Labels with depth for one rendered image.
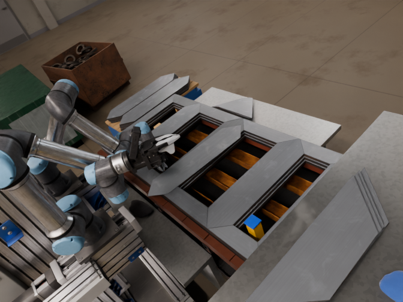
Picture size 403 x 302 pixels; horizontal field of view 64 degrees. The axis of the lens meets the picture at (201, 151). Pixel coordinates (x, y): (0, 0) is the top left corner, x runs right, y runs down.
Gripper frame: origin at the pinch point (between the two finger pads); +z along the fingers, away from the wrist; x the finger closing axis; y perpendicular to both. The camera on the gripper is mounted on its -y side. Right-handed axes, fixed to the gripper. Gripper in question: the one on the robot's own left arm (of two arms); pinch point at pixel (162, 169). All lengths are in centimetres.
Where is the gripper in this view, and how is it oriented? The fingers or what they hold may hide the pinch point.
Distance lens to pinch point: 200.3
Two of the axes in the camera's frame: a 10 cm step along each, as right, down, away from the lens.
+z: 2.9, 7.3, 6.2
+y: 6.3, 3.3, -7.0
